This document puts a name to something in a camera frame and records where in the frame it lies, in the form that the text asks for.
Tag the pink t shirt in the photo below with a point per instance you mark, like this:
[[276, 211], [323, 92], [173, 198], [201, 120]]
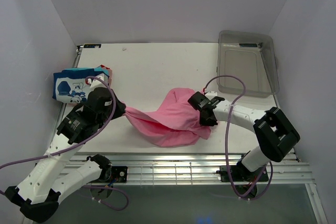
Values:
[[175, 123]]

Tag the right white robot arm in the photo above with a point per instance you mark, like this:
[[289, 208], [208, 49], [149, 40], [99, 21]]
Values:
[[275, 134]]

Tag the clear plastic bin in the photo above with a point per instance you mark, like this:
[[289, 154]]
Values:
[[249, 57]]

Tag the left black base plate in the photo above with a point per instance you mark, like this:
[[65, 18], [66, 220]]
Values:
[[114, 174]]

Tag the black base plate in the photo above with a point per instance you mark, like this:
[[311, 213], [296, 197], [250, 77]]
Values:
[[114, 174], [231, 174]]

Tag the aluminium rail frame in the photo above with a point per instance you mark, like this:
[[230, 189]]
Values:
[[199, 169]]

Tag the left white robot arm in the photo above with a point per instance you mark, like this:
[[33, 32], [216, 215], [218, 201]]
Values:
[[39, 195]]

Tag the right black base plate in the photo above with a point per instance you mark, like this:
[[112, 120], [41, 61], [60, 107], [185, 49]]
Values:
[[231, 174]]

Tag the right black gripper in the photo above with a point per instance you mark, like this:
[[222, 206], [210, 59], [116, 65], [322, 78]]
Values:
[[203, 122]]

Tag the folded blue printed t shirt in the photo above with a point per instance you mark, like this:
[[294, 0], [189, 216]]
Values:
[[69, 85]]

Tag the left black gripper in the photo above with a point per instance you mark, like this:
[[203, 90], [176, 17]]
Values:
[[120, 107]]

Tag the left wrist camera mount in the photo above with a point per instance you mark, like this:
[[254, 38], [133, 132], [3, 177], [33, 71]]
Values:
[[96, 82]]

